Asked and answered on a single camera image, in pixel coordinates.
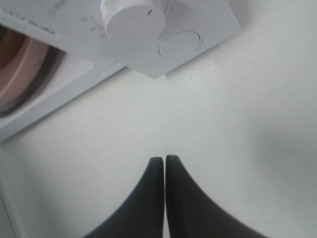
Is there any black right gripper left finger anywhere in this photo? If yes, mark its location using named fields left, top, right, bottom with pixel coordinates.
left=86, top=157, right=163, bottom=238

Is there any pink round plate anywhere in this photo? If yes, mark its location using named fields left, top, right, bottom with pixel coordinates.
left=0, top=37, right=50, bottom=107

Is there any white timer knob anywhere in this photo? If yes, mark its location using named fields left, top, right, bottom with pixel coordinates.
left=100, top=0, right=168, bottom=45

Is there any burger with brown bun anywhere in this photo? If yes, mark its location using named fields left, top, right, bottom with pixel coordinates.
left=0, top=25, right=25, bottom=67

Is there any glass microwave turntable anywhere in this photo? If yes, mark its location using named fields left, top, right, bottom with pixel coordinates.
left=0, top=47, right=66, bottom=118

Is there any white microwave oven body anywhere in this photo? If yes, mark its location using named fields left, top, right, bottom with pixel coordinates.
left=0, top=0, right=240, bottom=141

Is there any white microwave door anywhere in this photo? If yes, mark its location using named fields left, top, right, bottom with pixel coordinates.
left=0, top=149, right=29, bottom=238

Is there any round white door release button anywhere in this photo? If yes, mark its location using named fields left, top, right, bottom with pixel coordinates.
left=158, top=31, right=201, bottom=59

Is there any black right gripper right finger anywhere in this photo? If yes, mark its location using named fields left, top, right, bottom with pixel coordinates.
left=165, top=155, right=264, bottom=238

